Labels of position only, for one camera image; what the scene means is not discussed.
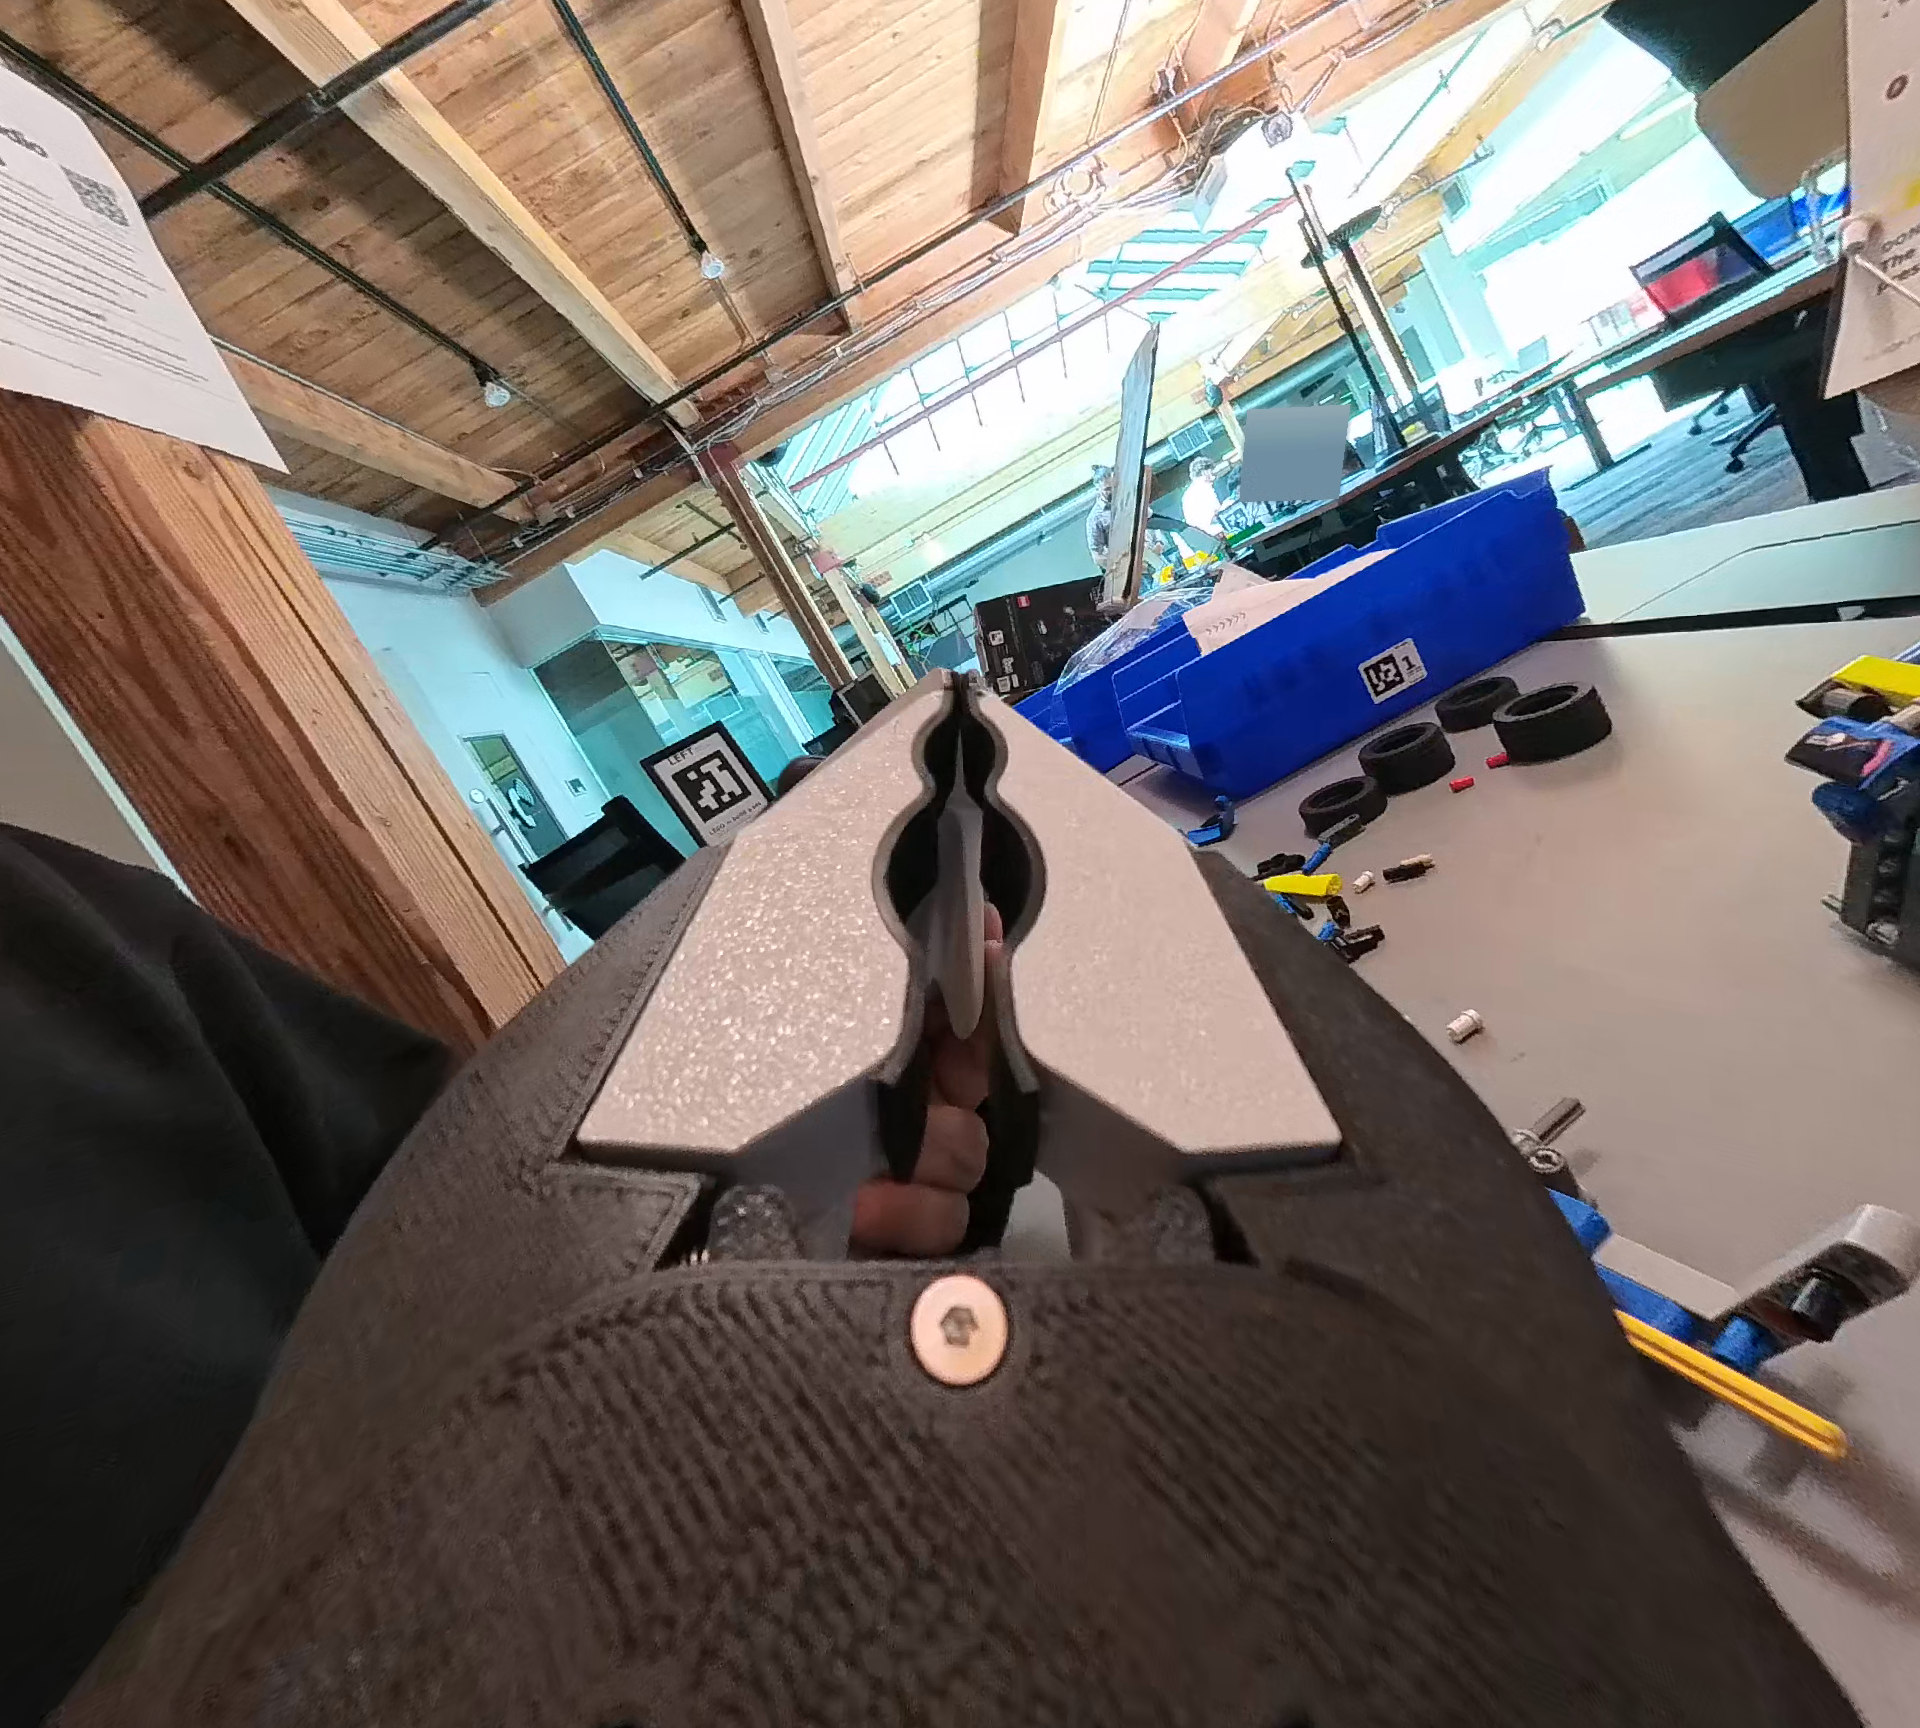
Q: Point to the clear plastic bag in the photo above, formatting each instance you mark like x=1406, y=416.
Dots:
x=1125, y=641

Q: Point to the black cardboard box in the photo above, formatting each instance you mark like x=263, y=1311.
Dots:
x=1035, y=633

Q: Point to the large blue storage bin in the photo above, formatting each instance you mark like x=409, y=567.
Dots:
x=1394, y=618

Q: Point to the pile of small lego pieces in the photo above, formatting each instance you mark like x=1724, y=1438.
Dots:
x=1335, y=918

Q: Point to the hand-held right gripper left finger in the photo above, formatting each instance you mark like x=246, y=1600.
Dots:
x=751, y=993

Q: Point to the standing board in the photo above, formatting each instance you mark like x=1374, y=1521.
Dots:
x=1130, y=468

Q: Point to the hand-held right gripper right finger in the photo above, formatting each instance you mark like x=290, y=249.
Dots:
x=1155, y=993

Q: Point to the small blue storage bin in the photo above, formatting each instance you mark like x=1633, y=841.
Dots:
x=1110, y=717

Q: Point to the person's left hand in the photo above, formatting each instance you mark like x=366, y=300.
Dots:
x=939, y=1159

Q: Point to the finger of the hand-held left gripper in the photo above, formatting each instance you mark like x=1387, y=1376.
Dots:
x=960, y=932

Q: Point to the yellow lego beam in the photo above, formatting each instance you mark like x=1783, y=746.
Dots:
x=1302, y=884

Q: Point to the blue lego engine assembly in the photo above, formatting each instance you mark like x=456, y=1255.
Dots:
x=1868, y=782

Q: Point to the white printed paper sheet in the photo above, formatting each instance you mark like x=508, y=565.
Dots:
x=105, y=273
x=1886, y=32

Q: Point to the blue yellow lego axle assembly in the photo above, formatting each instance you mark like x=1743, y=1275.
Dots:
x=1771, y=1301

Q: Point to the wooden post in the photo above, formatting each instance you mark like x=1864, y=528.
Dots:
x=224, y=708

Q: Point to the black lego tire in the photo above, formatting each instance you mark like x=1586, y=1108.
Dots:
x=1478, y=705
x=1553, y=723
x=1341, y=806
x=1406, y=756

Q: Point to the black light stand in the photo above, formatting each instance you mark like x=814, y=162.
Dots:
x=1351, y=302

